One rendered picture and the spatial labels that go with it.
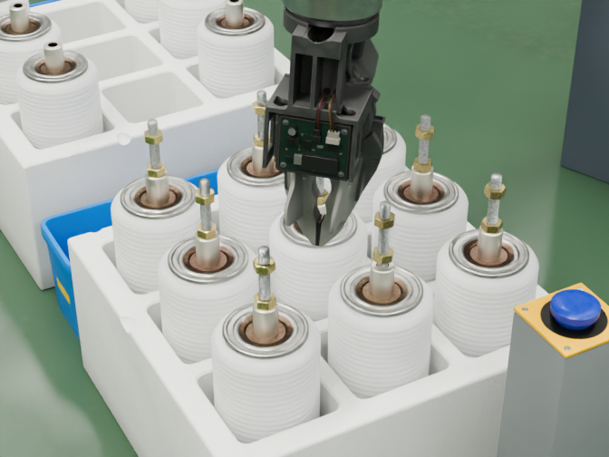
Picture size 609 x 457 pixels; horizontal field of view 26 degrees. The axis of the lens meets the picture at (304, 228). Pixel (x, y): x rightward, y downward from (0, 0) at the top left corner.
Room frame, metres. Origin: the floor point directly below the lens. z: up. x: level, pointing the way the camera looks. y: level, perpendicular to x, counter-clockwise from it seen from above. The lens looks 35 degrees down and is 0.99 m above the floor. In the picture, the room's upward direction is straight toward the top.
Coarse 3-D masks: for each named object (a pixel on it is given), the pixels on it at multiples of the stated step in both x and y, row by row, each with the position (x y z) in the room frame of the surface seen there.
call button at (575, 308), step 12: (552, 300) 0.83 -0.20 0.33; (564, 300) 0.83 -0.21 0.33; (576, 300) 0.83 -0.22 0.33; (588, 300) 0.83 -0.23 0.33; (552, 312) 0.82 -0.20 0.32; (564, 312) 0.82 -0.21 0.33; (576, 312) 0.82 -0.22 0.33; (588, 312) 0.82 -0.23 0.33; (600, 312) 0.82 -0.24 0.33; (564, 324) 0.82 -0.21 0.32; (576, 324) 0.81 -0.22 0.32; (588, 324) 0.81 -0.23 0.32
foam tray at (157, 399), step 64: (128, 320) 0.99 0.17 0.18; (320, 320) 0.99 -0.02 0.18; (128, 384) 0.99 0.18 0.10; (192, 384) 0.90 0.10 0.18; (320, 384) 0.90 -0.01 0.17; (448, 384) 0.90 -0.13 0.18; (192, 448) 0.85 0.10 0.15; (256, 448) 0.82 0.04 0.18; (320, 448) 0.83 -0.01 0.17; (384, 448) 0.86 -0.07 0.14; (448, 448) 0.89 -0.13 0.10
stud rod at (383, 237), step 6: (384, 204) 0.94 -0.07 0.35; (390, 204) 0.94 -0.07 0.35; (384, 210) 0.94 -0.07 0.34; (390, 210) 0.94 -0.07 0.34; (384, 216) 0.94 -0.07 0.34; (390, 216) 0.94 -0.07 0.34; (378, 234) 0.94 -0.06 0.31; (384, 234) 0.94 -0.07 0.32; (378, 240) 0.94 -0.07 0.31; (384, 240) 0.94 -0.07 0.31; (378, 246) 0.94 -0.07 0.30; (384, 246) 0.94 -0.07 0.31; (384, 252) 0.94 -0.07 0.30; (378, 264) 0.94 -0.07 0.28; (384, 264) 0.94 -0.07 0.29
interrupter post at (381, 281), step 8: (376, 264) 0.94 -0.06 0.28; (392, 264) 0.94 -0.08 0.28; (376, 272) 0.93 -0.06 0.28; (384, 272) 0.93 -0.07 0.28; (392, 272) 0.94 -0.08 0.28; (376, 280) 0.93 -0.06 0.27; (384, 280) 0.93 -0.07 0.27; (392, 280) 0.94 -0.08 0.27; (376, 288) 0.93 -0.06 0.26; (384, 288) 0.93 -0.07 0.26; (392, 288) 0.94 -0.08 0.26; (376, 296) 0.93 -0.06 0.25; (384, 296) 0.93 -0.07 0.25
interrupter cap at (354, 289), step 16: (352, 272) 0.97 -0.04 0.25; (368, 272) 0.97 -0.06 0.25; (400, 272) 0.97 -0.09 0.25; (352, 288) 0.94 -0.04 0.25; (368, 288) 0.95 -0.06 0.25; (400, 288) 0.95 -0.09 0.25; (416, 288) 0.94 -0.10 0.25; (352, 304) 0.92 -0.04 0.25; (368, 304) 0.92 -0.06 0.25; (384, 304) 0.92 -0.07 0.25; (400, 304) 0.92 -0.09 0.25; (416, 304) 0.92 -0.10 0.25
